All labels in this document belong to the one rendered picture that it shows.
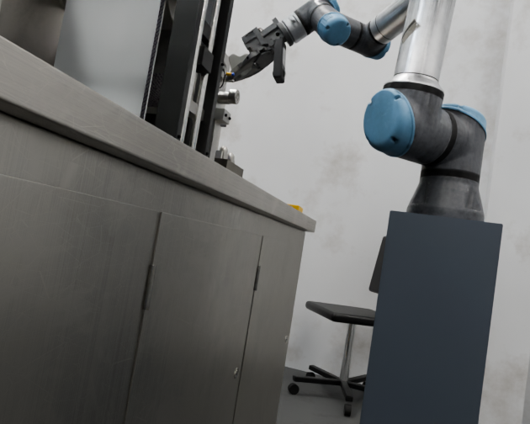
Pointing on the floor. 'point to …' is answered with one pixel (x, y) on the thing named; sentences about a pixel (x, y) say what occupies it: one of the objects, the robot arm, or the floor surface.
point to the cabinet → (124, 291)
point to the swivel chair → (349, 315)
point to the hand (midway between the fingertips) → (231, 79)
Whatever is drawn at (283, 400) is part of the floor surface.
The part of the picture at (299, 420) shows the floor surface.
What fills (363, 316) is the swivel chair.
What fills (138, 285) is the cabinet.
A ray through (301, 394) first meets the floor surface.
